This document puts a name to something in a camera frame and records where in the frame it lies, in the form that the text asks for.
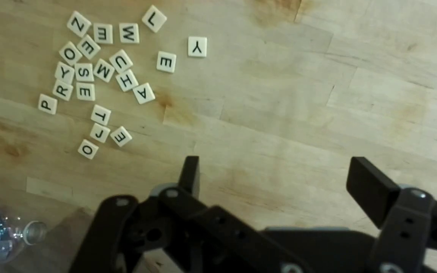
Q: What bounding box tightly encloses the cream letter tile O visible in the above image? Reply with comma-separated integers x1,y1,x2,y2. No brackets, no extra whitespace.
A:
76,138,101,162
58,41,86,68

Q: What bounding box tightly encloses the cream letter tile P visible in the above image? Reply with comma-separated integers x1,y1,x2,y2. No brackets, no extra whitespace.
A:
37,92,60,116

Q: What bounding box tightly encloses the cream letter tile E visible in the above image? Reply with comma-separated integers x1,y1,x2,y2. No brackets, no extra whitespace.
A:
76,33,104,60
155,50,180,74
93,22,116,45
75,81,98,103
110,124,134,148

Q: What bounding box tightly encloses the cream letter tile W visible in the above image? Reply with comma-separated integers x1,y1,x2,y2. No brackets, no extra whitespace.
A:
117,21,142,45

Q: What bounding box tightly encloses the cream letter tile R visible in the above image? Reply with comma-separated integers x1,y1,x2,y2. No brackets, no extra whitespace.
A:
51,78,76,103

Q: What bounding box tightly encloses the cream letter tile J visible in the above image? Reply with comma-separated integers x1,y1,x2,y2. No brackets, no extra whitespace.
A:
89,121,113,145

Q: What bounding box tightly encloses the cream letter tile U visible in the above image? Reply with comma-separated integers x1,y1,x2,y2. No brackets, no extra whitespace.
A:
108,48,136,75

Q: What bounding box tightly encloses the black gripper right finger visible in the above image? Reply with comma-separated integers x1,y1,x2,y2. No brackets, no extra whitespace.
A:
347,156,437,273

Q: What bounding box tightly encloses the cream letter tile A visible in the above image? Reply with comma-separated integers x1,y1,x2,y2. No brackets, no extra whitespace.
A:
131,81,158,106

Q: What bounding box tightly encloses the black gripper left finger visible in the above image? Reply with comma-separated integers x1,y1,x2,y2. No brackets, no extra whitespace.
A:
69,154,312,273

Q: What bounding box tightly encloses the cream letter tile Y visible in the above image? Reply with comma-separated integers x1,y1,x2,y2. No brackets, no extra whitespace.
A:
187,34,210,59
54,60,78,85

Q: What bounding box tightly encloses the cream letter tile T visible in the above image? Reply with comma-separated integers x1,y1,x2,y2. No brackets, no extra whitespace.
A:
90,103,113,127

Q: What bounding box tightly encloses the cream letter tile L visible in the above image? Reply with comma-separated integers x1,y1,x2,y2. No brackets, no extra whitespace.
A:
142,4,169,34

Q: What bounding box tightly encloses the cream letter tile Z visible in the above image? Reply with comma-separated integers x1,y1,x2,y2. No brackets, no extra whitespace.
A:
66,9,93,39

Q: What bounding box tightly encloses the cream letter tile M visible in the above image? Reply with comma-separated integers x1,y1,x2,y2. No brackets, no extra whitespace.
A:
92,57,117,83

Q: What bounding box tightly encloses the cream letter tile H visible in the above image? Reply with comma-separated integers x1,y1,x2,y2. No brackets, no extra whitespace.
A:
114,68,140,94

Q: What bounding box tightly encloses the cream letter tile S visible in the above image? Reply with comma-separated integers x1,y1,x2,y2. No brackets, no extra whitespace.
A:
73,62,96,83

